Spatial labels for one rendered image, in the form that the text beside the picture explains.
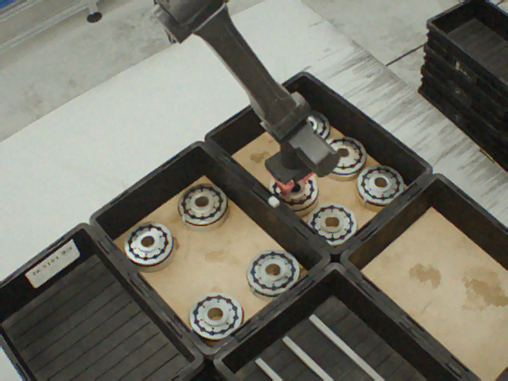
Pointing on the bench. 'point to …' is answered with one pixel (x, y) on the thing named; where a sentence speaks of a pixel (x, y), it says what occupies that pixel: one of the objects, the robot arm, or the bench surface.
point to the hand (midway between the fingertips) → (293, 185)
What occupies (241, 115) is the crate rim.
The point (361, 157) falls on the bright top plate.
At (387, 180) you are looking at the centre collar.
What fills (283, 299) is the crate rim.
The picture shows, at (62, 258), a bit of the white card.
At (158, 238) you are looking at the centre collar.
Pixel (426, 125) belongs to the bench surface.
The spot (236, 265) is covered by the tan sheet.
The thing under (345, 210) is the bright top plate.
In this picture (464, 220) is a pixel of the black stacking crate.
